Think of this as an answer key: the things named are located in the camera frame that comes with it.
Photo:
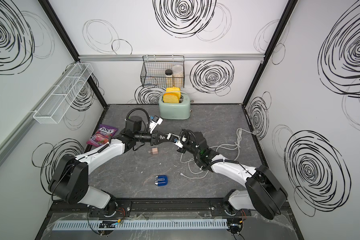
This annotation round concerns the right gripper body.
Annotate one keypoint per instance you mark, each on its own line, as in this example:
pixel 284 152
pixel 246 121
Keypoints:
pixel 188 146

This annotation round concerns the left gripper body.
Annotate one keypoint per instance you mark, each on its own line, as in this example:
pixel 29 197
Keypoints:
pixel 144 137

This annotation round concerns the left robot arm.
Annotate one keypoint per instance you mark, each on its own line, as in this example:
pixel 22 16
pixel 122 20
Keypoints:
pixel 70 181

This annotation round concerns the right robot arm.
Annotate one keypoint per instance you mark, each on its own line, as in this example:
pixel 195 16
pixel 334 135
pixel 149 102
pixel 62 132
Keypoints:
pixel 263 192

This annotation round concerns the purple Fox's candy bag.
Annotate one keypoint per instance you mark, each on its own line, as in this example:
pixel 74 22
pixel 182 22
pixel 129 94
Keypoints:
pixel 102 135

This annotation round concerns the mint green toaster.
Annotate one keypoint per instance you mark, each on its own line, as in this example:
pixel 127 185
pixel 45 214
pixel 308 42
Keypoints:
pixel 180 111

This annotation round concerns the yellow sponge toast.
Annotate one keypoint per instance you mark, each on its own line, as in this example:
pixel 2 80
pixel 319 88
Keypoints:
pixel 172 96

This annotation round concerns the dark lid spice jar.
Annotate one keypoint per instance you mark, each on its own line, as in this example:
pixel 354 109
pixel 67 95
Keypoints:
pixel 169 78

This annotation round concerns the white lid plastic jar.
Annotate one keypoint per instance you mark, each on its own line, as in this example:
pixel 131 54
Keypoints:
pixel 178 76

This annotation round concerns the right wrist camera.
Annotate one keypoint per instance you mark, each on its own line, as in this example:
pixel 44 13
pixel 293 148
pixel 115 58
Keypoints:
pixel 175 140

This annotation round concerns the black wire basket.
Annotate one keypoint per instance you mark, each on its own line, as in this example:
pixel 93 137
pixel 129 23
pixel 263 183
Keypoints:
pixel 154 66

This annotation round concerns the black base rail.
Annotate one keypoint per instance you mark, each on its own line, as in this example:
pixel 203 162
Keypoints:
pixel 126 207

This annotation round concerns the white wire wall shelf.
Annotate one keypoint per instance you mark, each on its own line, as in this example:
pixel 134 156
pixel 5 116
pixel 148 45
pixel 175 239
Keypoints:
pixel 63 94

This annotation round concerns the grey slotted cable duct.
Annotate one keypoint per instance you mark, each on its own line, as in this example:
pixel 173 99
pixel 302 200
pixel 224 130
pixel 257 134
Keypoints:
pixel 127 225

